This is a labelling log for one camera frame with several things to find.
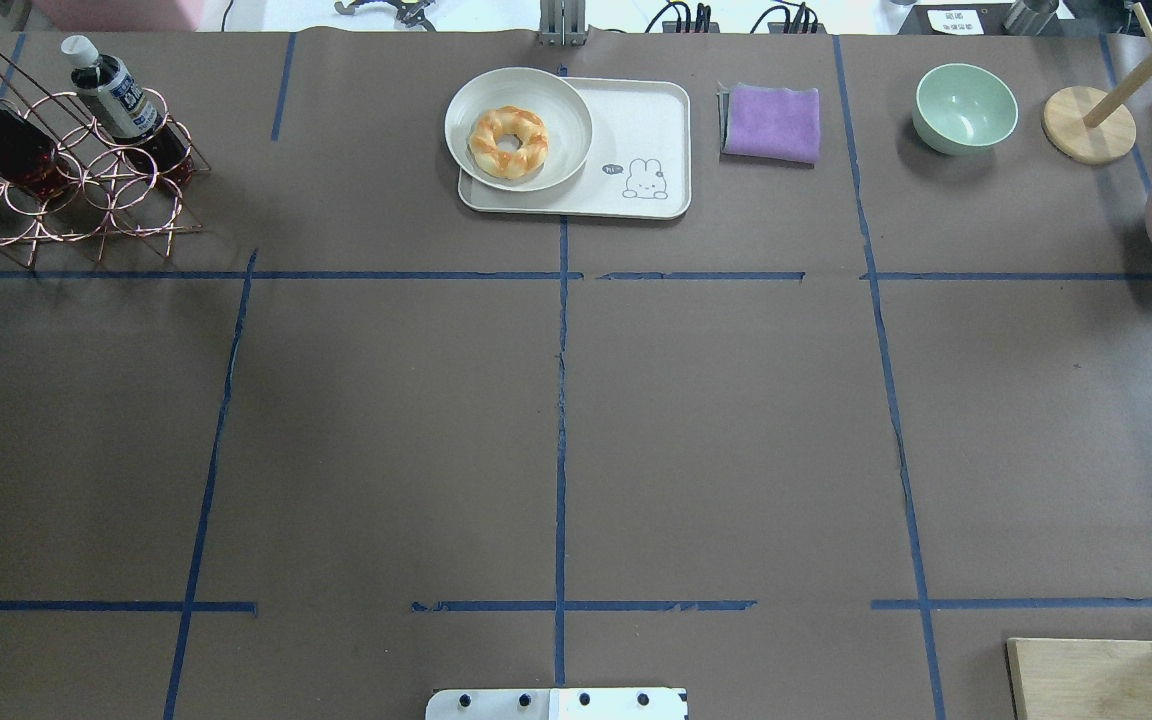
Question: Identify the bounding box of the wooden cutting board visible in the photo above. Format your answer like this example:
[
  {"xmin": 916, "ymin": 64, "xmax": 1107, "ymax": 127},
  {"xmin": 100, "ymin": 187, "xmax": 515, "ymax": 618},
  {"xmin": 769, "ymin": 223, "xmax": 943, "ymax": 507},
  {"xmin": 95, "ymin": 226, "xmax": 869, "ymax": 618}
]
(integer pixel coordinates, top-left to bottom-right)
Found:
[{"xmin": 1006, "ymin": 638, "xmax": 1152, "ymax": 719}]

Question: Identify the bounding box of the wooden cup tree stand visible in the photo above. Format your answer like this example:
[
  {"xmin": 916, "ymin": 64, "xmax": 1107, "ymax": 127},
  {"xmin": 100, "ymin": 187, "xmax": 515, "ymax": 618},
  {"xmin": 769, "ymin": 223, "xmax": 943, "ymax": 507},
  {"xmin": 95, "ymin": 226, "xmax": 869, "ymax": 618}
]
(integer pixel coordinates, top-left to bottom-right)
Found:
[{"xmin": 1041, "ymin": 3, "xmax": 1152, "ymax": 167}]

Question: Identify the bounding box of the pink storage box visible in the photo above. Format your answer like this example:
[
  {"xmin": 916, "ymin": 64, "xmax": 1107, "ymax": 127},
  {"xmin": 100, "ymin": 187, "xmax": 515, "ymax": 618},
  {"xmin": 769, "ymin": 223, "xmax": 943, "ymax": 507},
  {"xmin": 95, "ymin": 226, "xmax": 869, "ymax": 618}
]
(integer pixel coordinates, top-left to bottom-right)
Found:
[{"xmin": 32, "ymin": 0, "xmax": 206, "ymax": 32}]

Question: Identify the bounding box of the glazed donut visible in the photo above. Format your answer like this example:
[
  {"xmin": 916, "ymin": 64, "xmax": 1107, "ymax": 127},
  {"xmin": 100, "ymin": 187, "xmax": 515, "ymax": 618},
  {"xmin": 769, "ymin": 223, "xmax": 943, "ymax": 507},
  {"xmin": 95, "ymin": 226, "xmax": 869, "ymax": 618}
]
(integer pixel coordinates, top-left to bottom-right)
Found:
[{"xmin": 467, "ymin": 105, "xmax": 550, "ymax": 181}]

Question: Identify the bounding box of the purple folded cloth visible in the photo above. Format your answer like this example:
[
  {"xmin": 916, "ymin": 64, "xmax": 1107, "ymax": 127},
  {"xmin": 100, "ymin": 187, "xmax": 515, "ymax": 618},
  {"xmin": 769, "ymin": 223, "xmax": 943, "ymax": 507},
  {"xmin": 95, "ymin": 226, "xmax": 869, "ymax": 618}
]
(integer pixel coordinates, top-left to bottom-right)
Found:
[{"xmin": 721, "ymin": 83, "xmax": 820, "ymax": 165}]

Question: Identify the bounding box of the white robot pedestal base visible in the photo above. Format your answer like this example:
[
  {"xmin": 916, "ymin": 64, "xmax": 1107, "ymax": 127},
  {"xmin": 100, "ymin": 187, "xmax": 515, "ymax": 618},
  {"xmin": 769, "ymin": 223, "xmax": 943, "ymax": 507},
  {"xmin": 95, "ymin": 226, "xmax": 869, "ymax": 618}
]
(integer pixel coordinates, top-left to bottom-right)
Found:
[{"xmin": 424, "ymin": 687, "xmax": 690, "ymax": 719}]

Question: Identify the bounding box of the beige serving tray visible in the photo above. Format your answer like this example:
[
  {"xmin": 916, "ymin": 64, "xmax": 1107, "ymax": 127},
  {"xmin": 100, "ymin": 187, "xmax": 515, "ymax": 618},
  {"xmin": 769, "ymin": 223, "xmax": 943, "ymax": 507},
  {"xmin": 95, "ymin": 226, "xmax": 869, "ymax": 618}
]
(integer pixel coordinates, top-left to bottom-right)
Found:
[{"xmin": 457, "ymin": 77, "xmax": 692, "ymax": 220}]

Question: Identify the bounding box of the copper wire bottle rack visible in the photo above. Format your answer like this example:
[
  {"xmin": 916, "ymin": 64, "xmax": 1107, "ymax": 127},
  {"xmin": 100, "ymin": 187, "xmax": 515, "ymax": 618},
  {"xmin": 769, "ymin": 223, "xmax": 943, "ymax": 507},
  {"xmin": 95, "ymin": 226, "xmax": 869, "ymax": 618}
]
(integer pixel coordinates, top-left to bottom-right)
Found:
[{"xmin": 0, "ymin": 38, "xmax": 211, "ymax": 270}]

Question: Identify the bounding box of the metal jigger cup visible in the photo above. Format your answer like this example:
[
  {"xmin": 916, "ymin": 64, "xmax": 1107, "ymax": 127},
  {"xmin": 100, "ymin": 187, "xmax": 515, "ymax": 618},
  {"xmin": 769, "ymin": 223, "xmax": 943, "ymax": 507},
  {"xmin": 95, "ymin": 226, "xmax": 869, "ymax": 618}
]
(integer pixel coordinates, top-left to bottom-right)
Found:
[{"xmin": 1001, "ymin": 0, "xmax": 1060, "ymax": 37}]

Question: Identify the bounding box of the aluminium frame post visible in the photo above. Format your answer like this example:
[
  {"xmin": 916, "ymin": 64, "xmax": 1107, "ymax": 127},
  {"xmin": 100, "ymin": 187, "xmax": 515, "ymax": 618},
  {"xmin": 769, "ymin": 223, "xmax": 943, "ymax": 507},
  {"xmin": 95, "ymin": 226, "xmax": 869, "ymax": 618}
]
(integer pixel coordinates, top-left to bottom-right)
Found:
[{"xmin": 538, "ymin": 0, "xmax": 589, "ymax": 47}]

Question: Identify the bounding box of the mint green bowl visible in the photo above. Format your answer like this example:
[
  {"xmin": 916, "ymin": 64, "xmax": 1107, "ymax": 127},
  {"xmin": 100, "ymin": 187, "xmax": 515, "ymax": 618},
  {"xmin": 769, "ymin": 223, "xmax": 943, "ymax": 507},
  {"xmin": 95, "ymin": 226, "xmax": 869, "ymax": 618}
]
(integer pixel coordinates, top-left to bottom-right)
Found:
[{"xmin": 911, "ymin": 63, "xmax": 1020, "ymax": 156}]

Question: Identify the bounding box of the beige round plate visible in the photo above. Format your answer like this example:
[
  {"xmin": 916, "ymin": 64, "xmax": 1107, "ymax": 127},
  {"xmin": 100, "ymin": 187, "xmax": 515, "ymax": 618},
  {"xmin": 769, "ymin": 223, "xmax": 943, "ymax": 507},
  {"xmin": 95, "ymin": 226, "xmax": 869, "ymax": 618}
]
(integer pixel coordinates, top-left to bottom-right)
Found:
[{"xmin": 444, "ymin": 67, "xmax": 593, "ymax": 192}]

